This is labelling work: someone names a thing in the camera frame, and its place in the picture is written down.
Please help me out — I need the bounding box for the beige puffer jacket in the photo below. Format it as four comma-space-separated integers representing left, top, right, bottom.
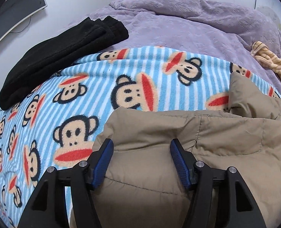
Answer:
69, 71, 281, 228

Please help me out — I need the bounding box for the blue monkey print blanket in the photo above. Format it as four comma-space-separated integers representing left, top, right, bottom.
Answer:
0, 46, 281, 227

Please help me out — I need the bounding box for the black folded garment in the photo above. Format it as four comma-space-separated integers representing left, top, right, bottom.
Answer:
0, 16, 129, 111

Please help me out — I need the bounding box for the beige striped knit garment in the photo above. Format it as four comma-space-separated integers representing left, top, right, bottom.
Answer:
250, 41, 281, 80

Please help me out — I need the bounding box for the purple duvet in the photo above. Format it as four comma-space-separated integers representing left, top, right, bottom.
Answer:
88, 0, 281, 93

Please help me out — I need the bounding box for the round plush cushion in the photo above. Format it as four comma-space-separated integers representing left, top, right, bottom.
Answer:
256, 6, 281, 30

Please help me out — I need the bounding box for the monitor cable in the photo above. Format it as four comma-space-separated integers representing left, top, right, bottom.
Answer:
10, 16, 32, 34

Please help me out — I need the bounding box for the wall mounted monitor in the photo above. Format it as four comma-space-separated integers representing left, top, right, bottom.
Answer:
0, 0, 47, 41

